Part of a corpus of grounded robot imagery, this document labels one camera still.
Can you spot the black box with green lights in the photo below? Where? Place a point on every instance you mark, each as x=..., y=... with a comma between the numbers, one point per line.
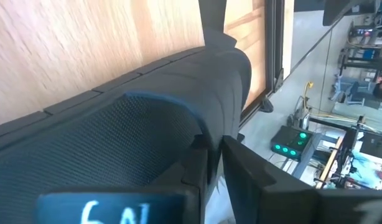
x=290, y=141

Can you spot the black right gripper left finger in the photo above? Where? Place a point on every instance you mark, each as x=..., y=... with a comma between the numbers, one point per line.
x=178, y=205

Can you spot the black aluminium rig frame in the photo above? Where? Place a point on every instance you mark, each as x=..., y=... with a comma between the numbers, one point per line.
x=275, y=46

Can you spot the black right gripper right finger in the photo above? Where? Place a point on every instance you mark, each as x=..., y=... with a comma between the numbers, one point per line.
x=272, y=202

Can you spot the cluttered background workstation rigs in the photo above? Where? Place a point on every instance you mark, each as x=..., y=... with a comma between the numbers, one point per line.
x=359, y=62

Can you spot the neighbouring wooden table with frame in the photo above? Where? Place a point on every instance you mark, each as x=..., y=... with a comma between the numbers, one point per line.
x=329, y=161

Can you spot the black rubber slide sandal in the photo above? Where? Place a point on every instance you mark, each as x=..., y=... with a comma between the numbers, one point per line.
x=132, y=130

